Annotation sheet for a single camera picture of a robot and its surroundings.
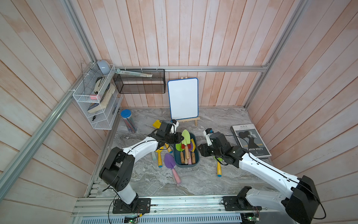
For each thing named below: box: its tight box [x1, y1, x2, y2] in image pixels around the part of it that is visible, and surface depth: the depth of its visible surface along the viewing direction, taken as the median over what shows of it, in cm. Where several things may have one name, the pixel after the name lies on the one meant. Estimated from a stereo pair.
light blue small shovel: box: [151, 151, 157, 161], surface depth 90 cm
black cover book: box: [230, 123, 272, 159], surface depth 98 cm
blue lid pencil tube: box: [120, 109, 138, 134], surface depth 97 cm
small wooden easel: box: [177, 116, 201, 127], surface depth 106 cm
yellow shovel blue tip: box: [154, 146, 164, 168], surface depth 90 cm
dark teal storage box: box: [173, 132, 200, 168], surface depth 90 cm
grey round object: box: [96, 59, 111, 75], surface depth 84 cm
